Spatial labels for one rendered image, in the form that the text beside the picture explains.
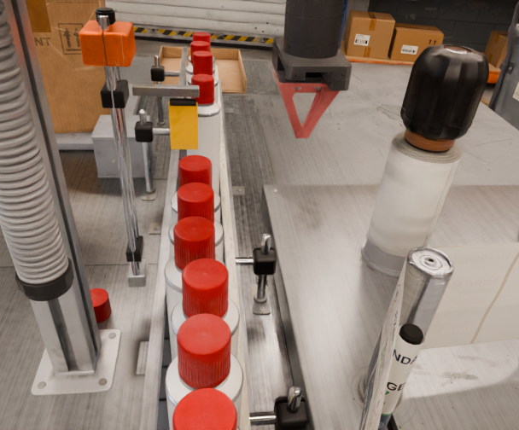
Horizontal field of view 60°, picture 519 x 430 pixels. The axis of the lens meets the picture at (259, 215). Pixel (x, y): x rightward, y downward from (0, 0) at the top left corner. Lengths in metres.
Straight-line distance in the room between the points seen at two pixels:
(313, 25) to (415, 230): 0.29
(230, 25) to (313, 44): 4.37
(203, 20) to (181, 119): 4.38
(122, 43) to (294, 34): 0.16
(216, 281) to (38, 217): 0.12
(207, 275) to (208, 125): 0.38
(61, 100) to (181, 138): 0.57
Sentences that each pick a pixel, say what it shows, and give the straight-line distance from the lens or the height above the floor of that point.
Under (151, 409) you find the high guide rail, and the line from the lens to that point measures 0.40.
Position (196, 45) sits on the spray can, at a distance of 0.82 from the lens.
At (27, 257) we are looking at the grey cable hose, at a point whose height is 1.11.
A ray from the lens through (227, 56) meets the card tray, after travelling 1.61.
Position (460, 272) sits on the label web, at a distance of 0.45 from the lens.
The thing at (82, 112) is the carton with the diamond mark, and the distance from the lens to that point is 1.05.
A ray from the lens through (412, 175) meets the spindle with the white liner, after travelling 0.57.
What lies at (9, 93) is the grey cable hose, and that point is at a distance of 0.26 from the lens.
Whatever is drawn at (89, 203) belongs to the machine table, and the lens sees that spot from 0.86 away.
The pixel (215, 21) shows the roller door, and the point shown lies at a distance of 4.84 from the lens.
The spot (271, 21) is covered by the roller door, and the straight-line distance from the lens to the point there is 4.81.
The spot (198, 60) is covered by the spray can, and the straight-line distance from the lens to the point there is 0.76.
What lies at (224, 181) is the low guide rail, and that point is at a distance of 0.73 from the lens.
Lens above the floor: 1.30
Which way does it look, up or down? 36 degrees down
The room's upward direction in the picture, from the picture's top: 5 degrees clockwise
